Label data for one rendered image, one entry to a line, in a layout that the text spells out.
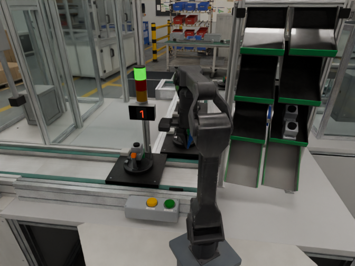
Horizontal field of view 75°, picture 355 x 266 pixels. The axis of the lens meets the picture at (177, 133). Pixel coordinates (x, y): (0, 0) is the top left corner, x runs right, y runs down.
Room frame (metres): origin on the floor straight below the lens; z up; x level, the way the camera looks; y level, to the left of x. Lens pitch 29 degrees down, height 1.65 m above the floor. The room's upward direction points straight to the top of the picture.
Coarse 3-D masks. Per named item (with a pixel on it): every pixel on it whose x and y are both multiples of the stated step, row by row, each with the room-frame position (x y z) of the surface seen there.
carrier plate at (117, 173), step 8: (120, 160) 0.94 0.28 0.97; (160, 160) 0.94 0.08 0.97; (112, 168) 0.88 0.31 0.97; (120, 168) 0.88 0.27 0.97; (152, 168) 0.88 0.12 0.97; (160, 168) 0.88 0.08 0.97; (112, 176) 0.82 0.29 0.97; (120, 176) 0.82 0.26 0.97; (128, 176) 0.82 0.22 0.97; (136, 176) 0.82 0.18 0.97; (144, 176) 0.82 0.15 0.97; (152, 176) 0.82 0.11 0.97; (160, 176) 0.82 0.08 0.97; (120, 184) 0.79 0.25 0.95; (128, 184) 0.78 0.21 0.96; (136, 184) 0.78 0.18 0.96; (144, 184) 0.77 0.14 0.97; (152, 184) 0.77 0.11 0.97
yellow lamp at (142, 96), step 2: (146, 90) 1.01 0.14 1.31; (136, 92) 1.00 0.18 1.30; (138, 92) 0.99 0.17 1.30; (140, 92) 0.99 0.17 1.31; (142, 92) 0.99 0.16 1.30; (144, 92) 1.00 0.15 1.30; (146, 92) 1.01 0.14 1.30; (136, 94) 1.00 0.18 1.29; (138, 94) 0.99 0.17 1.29; (140, 94) 0.99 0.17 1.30; (142, 94) 0.99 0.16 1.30; (144, 94) 1.00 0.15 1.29; (146, 94) 1.01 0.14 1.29; (136, 96) 1.01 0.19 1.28; (138, 96) 0.99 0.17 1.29; (140, 96) 0.99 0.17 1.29; (142, 96) 0.99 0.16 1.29; (144, 96) 1.00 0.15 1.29; (146, 96) 1.01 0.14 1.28; (136, 98) 1.01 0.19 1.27; (138, 98) 0.99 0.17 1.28; (140, 98) 0.99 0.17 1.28; (142, 98) 0.99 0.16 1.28; (144, 98) 1.00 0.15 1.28; (146, 98) 1.01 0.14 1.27; (138, 100) 1.00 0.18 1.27; (140, 100) 0.99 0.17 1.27; (142, 100) 0.99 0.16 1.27; (144, 100) 1.00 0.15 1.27; (146, 100) 1.01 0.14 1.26
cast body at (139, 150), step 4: (136, 144) 0.90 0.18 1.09; (140, 144) 0.91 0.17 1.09; (132, 148) 0.88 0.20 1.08; (136, 148) 0.88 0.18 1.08; (140, 148) 0.88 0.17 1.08; (132, 152) 0.88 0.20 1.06; (136, 152) 0.88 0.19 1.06; (140, 152) 0.88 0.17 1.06; (136, 156) 0.87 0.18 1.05; (140, 156) 0.87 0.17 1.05
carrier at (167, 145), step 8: (168, 136) 1.19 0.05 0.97; (176, 136) 1.13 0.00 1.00; (168, 144) 1.10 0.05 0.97; (176, 144) 1.08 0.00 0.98; (192, 144) 1.07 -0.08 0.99; (160, 152) 1.03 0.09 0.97; (168, 152) 1.02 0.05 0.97; (176, 152) 1.02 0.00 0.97; (184, 152) 1.02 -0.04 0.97; (192, 152) 1.02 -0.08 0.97
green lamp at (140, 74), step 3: (135, 69) 1.00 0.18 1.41; (138, 69) 0.99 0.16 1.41; (141, 69) 0.99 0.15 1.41; (144, 69) 1.01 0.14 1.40; (135, 72) 1.00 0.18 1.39; (138, 72) 0.99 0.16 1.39; (141, 72) 0.99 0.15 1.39; (144, 72) 1.00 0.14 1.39; (135, 75) 1.00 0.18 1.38; (138, 75) 0.99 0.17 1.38; (141, 75) 0.99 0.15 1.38; (144, 75) 1.00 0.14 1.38; (135, 78) 1.00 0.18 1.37; (138, 78) 0.99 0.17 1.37; (141, 78) 0.99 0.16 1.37; (144, 78) 1.00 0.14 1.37
